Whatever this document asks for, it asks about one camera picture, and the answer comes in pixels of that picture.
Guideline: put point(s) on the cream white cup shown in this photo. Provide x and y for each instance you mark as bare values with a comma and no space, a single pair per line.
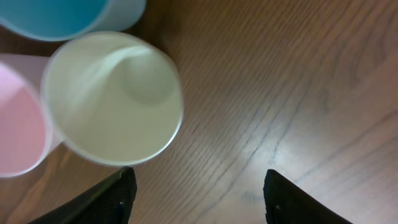
113,98

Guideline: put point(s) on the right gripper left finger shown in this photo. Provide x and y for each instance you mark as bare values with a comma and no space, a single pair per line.
109,201

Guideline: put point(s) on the light blue cup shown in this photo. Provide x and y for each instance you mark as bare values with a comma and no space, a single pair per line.
58,20

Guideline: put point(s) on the pink cup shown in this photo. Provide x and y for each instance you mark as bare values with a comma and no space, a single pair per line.
27,135

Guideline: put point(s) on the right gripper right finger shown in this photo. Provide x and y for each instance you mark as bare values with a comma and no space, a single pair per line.
288,204

